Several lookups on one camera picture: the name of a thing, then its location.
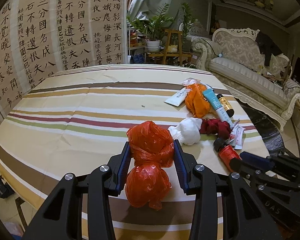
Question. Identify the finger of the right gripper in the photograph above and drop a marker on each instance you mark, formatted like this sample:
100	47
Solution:
245	170
257	161

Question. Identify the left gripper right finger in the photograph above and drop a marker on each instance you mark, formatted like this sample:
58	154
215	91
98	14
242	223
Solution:
244	216

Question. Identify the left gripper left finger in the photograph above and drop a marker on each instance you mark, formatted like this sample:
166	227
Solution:
60	215

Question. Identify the red bottle black cap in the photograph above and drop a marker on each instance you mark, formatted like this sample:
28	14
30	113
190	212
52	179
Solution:
225	152

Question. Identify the white snack wrapper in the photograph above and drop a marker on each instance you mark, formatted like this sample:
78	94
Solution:
236	136

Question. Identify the gold black bottle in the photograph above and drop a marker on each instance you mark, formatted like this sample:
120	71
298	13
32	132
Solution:
226	105

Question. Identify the dark red cloth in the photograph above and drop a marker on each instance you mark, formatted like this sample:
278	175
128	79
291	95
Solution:
216	127

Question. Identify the white bag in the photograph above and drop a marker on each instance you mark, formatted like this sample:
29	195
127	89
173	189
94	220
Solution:
187	132

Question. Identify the orange plastic bag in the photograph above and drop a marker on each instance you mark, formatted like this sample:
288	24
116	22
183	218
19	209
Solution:
195	100

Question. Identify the teal white tube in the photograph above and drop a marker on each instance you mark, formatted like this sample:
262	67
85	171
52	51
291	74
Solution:
217	107

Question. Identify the red plastic bag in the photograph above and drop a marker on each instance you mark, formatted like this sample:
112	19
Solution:
152	149

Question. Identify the pink white wrapper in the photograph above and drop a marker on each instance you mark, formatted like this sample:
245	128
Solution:
190	81

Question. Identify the black lined trash bin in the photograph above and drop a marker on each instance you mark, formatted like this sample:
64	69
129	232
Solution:
267	129

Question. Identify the clutter on sofa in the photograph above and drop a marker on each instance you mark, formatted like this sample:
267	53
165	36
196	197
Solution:
279	68

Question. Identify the striped tablecloth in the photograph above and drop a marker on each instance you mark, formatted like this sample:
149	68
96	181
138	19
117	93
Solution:
76	120

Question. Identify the ornate white sofa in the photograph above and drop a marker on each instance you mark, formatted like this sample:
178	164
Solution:
233	56

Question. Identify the black jacket on sofa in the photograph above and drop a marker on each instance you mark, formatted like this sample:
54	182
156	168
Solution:
267	47

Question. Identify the wooden plant stand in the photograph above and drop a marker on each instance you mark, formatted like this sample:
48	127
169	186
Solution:
171	53

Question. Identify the tall green plant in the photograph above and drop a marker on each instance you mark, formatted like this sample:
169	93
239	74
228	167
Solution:
188	21

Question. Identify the white metal shelf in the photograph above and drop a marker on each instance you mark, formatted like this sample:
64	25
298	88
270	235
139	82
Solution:
136	46

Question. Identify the potted plant white pot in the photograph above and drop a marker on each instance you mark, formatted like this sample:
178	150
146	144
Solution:
154	28

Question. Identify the calligraphy wall scroll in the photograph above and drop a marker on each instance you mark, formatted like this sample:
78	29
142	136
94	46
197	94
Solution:
39	38

